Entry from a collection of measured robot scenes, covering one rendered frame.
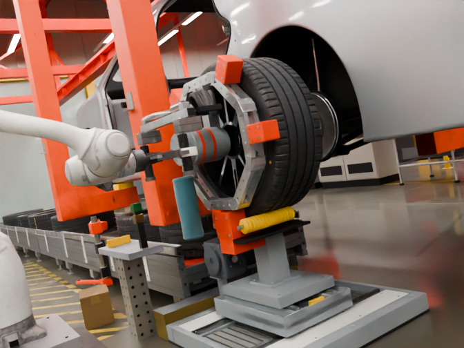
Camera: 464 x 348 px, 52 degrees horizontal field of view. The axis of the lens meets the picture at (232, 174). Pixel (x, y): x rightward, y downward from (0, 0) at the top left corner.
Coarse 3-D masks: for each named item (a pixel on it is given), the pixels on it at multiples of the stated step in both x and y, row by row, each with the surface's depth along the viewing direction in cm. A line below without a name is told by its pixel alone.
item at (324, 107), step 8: (312, 96) 218; (320, 96) 216; (320, 104) 215; (328, 104) 212; (320, 112) 215; (328, 112) 212; (320, 120) 216; (328, 120) 212; (336, 120) 211; (328, 128) 213; (336, 128) 212; (328, 136) 214; (336, 136) 213; (328, 144) 215; (328, 152) 216
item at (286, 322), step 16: (336, 288) 201; (224, 304) 210; (240, 304) 207; (256, 304) 199; (304, 304) 192; (320, 304) 186; (336, 304) 191; (352, 304) 196; (240, 320) 201; (256, 320) 191; (272, 320) 182; (288, 320) 177; (304, 320) 181; (320, 320) 186; (288, 336) 176
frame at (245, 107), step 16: (208, 80) 185; (224, 96) 178; (240, 96) 177; (240, 112) 171; (256, 112) 173; (240, 128) 173; (256, 144) 174; (256, 160) 172; (256, 176) 177; (208, 192) 209; (240, 192) 180; (208, 208) 202; (224, 208) 192; (240, 208) 185
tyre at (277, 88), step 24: (264, 72) 180; (288, 72) 186; (264, 96) 173; (288, 96) 177; (264, 120) 174; (288, 120) 174; (312, 120) 180; (288, 144) 174; (312, 144) 180; (264, 168) 179; (288, 168) 177; (312, 168) 185; (216, 192) 211; (264, 192) 182; (288, 192) 186
